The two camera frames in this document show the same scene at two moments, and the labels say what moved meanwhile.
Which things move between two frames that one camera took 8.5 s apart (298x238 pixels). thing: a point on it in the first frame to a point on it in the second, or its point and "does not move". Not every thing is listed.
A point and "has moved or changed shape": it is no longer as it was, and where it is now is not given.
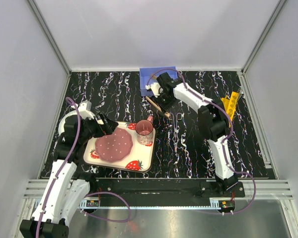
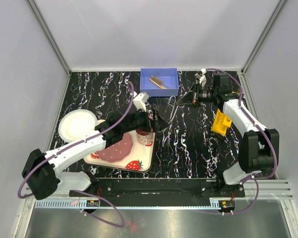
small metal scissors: (176, 133) to (172, 102)
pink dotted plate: (114, 146) does not move
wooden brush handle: (167, 114) has moved or changed shape
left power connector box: (92, 203) does not move
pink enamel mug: (144, 131) does not move
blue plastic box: (145, 73) does not move
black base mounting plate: (164, 188) does not move
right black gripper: (164, 108) to (189, 95)
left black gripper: (108, 128) to (160, 123)
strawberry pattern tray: (141, 158) does not move
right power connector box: (227, 205) does not move
